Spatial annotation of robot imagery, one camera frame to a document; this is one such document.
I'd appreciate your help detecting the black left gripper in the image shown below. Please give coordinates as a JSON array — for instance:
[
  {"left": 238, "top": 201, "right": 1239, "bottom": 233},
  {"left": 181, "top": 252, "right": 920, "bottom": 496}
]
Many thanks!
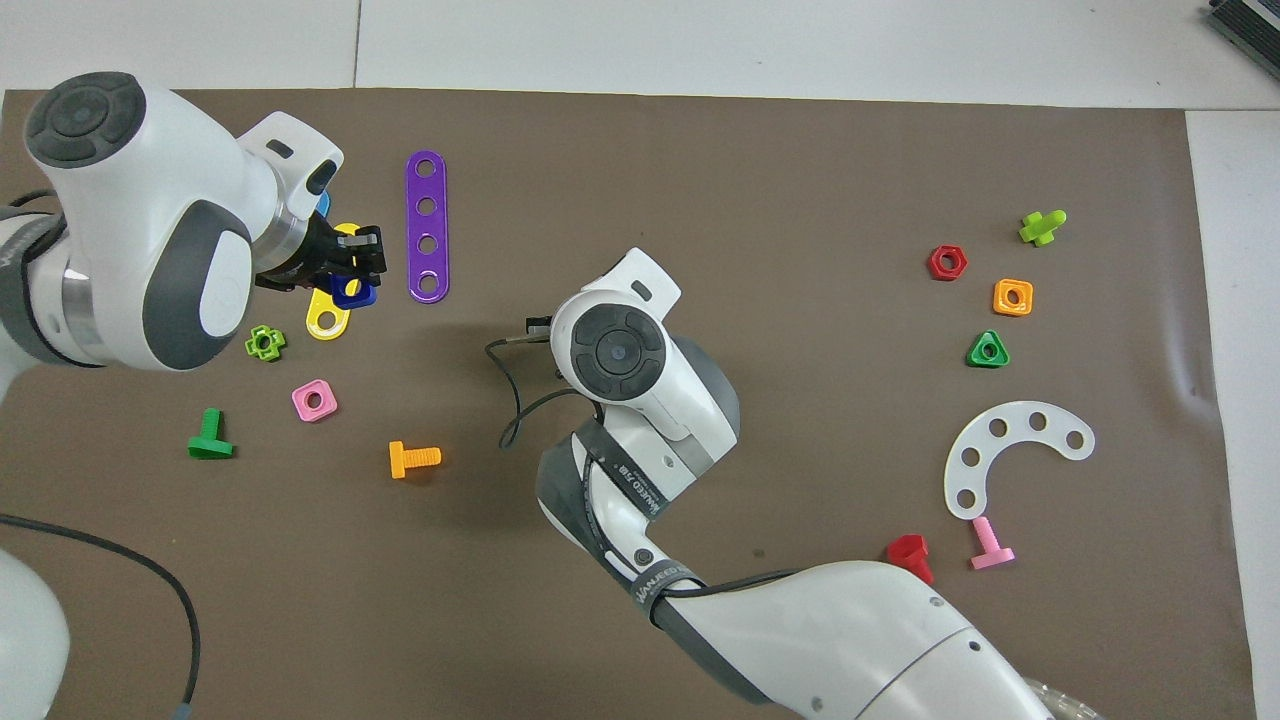
[{"left": 255, "top": 215, "right": 388, "bottom": 294}]

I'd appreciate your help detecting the pink square toy nut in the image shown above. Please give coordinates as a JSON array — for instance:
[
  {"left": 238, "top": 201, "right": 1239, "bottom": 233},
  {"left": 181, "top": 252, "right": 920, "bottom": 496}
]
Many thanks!
[{"left": 291, "top": 379, "right": 339, "bottom": 423}]

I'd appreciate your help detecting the orange plastic toy screw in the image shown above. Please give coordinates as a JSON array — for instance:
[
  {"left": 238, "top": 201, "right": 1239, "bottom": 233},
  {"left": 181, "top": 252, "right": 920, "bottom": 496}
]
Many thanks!
[{"left": 389, "top": 440, "right": 442, "bottom": 480}]

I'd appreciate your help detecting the green plastic toy screw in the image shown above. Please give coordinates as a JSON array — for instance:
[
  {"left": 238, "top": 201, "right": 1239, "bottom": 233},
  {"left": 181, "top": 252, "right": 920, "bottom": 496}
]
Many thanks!
[{"left": 187, "top": 407, "right": 236, "bottom": 461}]

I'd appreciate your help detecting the red plastic toy screw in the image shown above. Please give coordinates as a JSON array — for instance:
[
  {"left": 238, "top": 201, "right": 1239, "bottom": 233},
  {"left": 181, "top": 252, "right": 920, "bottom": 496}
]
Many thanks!
[{"left": 886, "top": 534, "right": 937, "bottom": 587}]

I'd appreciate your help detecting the lime cross-head toy screw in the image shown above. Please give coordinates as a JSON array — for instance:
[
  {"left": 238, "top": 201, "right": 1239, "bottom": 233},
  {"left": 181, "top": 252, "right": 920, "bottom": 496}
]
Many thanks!
[{"left": 1018, "top": 209, "right": 1068, "bottom": 248}]

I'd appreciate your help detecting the pink plastic toy screw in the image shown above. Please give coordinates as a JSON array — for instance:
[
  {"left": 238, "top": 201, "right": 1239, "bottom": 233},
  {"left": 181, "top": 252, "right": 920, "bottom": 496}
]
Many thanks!
[{"left": 969, "top": 515, "right": 1016, "bottom": 572}]

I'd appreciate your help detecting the purple four-hole toy bar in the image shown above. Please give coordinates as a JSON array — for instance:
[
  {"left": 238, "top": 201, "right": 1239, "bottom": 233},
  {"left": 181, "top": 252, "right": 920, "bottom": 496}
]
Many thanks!
[{"left": 405, "top": 150, "right": 450, "bottom": 304}]

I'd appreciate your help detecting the yellow three-hole toy bar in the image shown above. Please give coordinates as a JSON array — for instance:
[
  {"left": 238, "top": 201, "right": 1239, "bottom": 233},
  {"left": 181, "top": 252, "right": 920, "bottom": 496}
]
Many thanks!
[{"left": 305, "top": 222, "right": 369, "bottom": 342}]

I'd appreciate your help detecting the brown paper table mat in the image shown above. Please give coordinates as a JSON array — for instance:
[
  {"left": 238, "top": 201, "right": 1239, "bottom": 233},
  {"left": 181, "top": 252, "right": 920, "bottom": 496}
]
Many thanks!
[{"left": 0, "top": 88, "right": 1259, "bottom": 720}]

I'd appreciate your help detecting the white curved five-hole plate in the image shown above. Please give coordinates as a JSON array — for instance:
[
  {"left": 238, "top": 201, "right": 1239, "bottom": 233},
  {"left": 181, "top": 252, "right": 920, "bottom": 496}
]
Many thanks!
[{"left": 943, "top": 401, "right": 1096, "bottom": 521}]

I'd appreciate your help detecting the dark ribbed metal device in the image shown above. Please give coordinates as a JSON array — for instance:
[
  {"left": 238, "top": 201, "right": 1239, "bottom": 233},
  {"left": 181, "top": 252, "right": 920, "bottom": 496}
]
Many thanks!
[{"left": 1205, "top": 0, "right": 1280, "bottom": 53}]

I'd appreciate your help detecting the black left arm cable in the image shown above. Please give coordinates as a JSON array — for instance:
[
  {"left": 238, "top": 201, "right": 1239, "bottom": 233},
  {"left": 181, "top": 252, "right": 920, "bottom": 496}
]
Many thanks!
[{"left": 0, "top": 515, "right": 202, "bottom": 720}]

